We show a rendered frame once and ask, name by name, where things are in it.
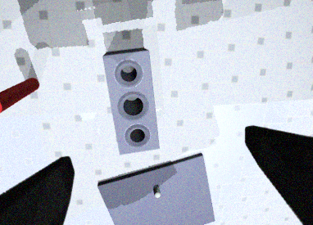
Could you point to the grey plate with holes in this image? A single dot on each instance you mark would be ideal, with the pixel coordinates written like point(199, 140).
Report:
point(135, 121)

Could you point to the dark red cylinder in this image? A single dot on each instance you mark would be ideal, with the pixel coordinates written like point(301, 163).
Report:
point(13, 94)

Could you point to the blue-grey square base plate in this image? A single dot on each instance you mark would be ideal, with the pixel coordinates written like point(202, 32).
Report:
point(176, 193)

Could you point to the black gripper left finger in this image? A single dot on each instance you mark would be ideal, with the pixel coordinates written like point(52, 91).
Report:
point(41, 199)

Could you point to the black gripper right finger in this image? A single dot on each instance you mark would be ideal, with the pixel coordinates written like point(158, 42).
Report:
point(286, 159)

